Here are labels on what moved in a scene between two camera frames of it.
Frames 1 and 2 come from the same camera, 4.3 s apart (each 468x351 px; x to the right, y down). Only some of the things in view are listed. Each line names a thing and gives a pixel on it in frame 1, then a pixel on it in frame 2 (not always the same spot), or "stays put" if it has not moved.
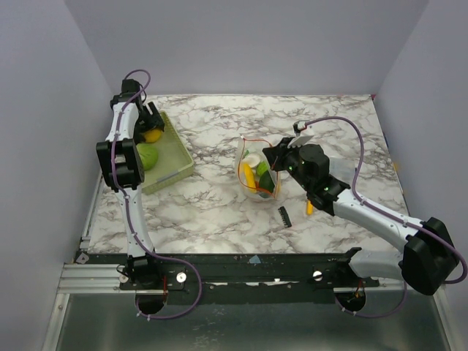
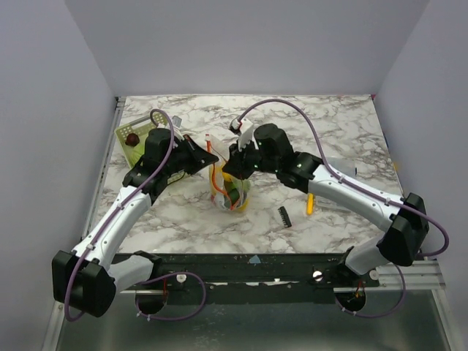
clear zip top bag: [258, 180] → [227, 192]
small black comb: [284, 216] stays put
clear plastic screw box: [342, 168] stays put
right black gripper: [275, 153] → [236, 165]
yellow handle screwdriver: [309, 208] stays put
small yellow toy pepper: [249, 175] → [227, 177]
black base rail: [250, 278] stays put
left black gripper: [153, 122] → [200, 157]
